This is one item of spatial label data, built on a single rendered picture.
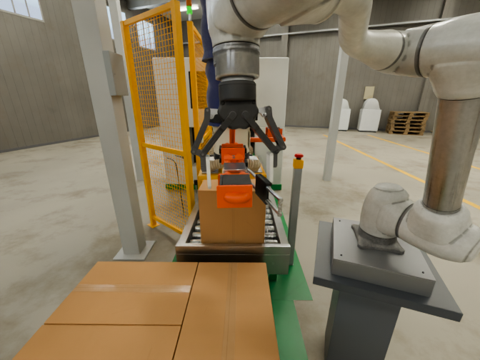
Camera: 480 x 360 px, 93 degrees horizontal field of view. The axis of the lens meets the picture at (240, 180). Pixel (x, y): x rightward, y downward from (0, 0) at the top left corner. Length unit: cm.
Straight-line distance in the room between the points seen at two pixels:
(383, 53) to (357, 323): 116
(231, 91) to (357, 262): 86
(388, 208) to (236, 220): 79
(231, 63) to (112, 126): 174
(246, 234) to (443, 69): 115
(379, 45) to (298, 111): 1181
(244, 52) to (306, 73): 1208
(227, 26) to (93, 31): 176
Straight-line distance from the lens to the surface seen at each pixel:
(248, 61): 46
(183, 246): 148
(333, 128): 431
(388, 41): 78
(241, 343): 111
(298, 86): 1253
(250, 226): 143
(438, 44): 80
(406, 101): 1278
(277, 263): 153
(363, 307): 135
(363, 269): 110
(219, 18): 46
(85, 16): 220
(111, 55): 209
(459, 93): 80
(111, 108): 211
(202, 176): 96
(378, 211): 111
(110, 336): 124
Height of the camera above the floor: 146
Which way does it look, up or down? 20 degrees down
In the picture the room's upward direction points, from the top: straight up
